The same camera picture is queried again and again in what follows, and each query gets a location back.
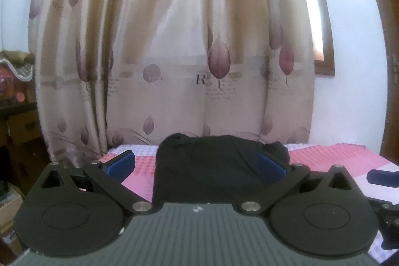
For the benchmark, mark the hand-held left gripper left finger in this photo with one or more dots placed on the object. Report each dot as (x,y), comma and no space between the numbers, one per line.
(121,164)

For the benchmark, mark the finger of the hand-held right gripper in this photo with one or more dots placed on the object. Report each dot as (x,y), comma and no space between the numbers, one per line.
(385,203)
(383,177)

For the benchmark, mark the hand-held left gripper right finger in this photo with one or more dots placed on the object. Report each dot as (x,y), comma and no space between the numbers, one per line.
(271,168)

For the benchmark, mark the black jacket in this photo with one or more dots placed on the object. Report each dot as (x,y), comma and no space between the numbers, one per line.
(212,166)

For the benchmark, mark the dark wooden cabinet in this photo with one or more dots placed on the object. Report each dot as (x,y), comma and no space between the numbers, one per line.
(25,129)

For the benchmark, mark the cardboard box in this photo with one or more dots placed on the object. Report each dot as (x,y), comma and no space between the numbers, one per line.
(9,210)

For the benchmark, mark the red decorative item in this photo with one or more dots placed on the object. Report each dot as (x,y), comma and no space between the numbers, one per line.
(9,85)

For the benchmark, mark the beige leaf print curtain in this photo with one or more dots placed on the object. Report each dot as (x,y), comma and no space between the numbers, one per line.
(174,35)

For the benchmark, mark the brown wooden door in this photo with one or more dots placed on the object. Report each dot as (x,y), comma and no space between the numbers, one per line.
(389,19)

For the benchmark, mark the wooden window frame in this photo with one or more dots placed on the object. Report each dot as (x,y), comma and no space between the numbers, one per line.
(324,66)

